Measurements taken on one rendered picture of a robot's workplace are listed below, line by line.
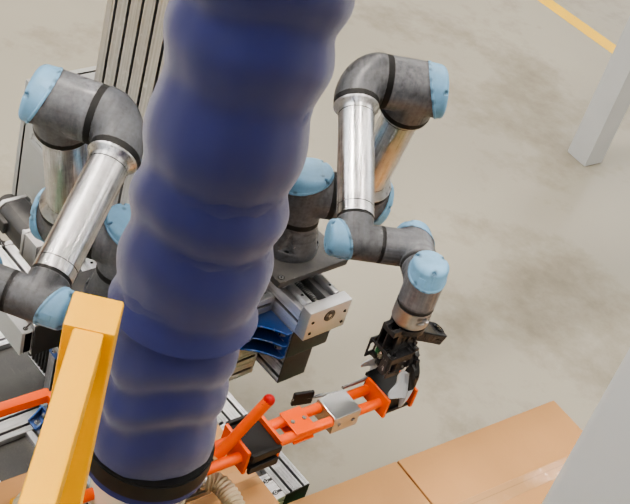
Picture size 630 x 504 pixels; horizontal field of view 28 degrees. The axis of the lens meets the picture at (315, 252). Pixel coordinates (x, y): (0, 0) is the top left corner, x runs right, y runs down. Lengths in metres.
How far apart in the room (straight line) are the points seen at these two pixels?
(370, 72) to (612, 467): 2.02
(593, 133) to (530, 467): 2.61
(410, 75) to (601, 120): 3.21
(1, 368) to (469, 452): 1.37
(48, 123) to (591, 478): 1.80
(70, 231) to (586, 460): 1.62
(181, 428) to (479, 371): 2.59
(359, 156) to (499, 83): 3.80
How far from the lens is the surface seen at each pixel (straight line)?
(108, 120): 2.29
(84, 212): 2.21
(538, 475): 3.49
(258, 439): 2.41
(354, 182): 2.48
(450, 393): 4.41
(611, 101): 5.74
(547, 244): 5.29
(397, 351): 2.49
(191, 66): 1.62
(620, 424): 0.63
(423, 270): 2.36
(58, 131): 2.35
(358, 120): 2.56
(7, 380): 3.75
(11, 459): 3.55
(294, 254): 3.01
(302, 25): 1.58
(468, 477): 3.39
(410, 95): 2.64
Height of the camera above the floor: 2.92
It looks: 38 degrees down
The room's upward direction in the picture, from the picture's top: 18 degrees clockwise
